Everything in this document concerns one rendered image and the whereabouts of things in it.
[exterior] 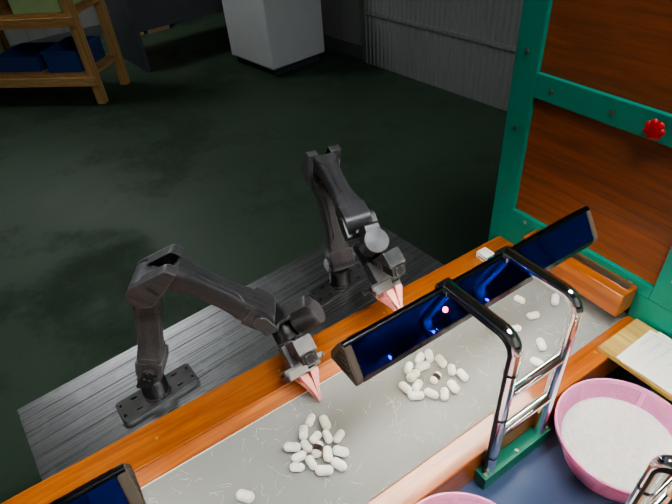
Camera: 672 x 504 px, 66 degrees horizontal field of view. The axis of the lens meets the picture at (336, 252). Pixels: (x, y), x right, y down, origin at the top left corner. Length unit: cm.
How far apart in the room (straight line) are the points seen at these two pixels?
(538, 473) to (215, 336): 88
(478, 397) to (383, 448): 25
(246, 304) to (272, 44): 412
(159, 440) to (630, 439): 99
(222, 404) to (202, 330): 36
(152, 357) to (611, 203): 113
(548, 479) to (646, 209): 63
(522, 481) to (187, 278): 81
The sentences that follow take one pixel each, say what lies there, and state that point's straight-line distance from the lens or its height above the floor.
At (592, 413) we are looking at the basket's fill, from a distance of 130.
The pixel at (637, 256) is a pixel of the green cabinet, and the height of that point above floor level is 92.
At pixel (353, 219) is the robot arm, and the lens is 123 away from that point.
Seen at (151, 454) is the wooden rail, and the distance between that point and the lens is 123.
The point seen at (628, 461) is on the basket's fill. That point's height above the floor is 74.
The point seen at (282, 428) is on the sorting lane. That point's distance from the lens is 121.
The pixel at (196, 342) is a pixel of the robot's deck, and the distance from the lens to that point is 153.
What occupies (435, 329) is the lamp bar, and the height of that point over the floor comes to 106.
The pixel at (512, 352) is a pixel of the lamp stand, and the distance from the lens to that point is 89.
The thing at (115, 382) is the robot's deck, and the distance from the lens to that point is 152.
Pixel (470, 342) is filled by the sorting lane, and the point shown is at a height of 74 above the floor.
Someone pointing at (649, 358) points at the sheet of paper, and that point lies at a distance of 139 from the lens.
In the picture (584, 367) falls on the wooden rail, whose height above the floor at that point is 77.
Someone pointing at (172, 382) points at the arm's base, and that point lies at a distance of 144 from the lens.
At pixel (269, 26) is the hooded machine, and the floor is 46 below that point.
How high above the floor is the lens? 175
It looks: 39 degrees down
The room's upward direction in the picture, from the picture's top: 5 degrees counter-clockwise
